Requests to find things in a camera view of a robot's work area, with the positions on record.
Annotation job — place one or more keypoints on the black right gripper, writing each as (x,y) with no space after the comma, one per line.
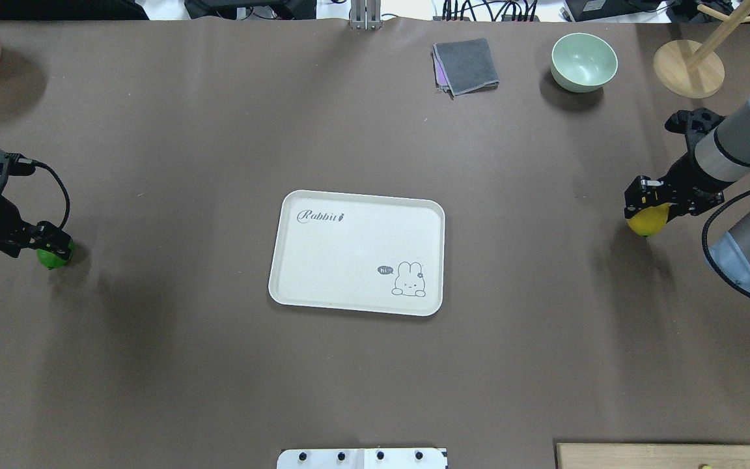
(686,179)

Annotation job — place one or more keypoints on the green lime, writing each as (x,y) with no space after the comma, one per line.
(52,260)

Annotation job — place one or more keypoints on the yellow lemon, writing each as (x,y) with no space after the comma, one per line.
(650,220)

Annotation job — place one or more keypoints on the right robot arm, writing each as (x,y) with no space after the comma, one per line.
(713,176)

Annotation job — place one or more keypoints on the white rabbit tray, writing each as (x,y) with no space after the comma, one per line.
(359,253)

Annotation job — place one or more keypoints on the wooden mug tree stand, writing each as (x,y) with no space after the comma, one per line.
(693,70)

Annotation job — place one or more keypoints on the mint green bowl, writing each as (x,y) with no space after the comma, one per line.
(582,63)

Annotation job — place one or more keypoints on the grey folded cloth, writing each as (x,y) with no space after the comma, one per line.
(468,65)

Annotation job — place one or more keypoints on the purple cloth under grey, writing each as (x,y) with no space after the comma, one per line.
(441,80)

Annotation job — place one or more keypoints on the bamboo cutting board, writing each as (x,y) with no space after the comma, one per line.
(602,455)

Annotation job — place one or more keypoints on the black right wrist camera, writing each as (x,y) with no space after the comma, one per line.
(693,125)

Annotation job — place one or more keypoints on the aluminium frame post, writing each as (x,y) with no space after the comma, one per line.
(365,15)

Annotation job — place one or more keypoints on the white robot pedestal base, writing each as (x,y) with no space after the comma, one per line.
(364,458)

